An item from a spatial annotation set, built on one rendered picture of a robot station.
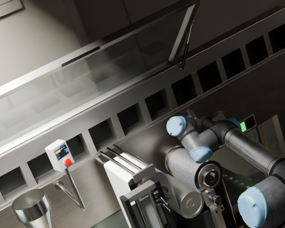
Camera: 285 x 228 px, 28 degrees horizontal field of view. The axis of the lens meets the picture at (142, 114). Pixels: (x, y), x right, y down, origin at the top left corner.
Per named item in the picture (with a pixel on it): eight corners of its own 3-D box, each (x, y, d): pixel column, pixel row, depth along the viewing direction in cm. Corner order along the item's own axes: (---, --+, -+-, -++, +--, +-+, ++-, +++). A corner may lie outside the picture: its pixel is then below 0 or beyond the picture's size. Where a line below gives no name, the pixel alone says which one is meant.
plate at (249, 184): (247, 219, 258) (244, 208, 255) (199, 190, 292) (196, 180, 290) (273, 201, 263) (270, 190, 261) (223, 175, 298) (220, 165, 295)
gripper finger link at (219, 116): (233, 118, 233) (217, 129, 228) (222, 110, 236) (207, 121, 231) (234, 113, 231) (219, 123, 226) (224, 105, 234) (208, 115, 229)
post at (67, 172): (82, 209, 225) (63, 168, 217) (80, 208, 226) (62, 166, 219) (85, 207, 225) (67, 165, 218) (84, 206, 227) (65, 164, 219)
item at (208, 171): (205, 188, 244) (203, 172, 242) (202, 187, 246) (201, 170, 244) (219, 183, 248) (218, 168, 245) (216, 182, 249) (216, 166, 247)
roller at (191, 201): (184, 222, 246) (176, 200, 241) (156, 202, 268) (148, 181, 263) (206, 208, 250) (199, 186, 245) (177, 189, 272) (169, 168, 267)
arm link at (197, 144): (223, 144, 205) (206, 121, 209) (197, 159, 202) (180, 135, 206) (220, 154, 212) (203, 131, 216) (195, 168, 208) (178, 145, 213)
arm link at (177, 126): (173, 142, 208) (160, 125, 211) (188, 142, 217) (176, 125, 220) (187, 128, 204) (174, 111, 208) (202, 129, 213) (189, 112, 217)
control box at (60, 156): (64, 173, 213) (54, 150, 209) (54, 170, 218) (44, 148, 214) (77, 163, 217) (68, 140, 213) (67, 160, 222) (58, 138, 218)
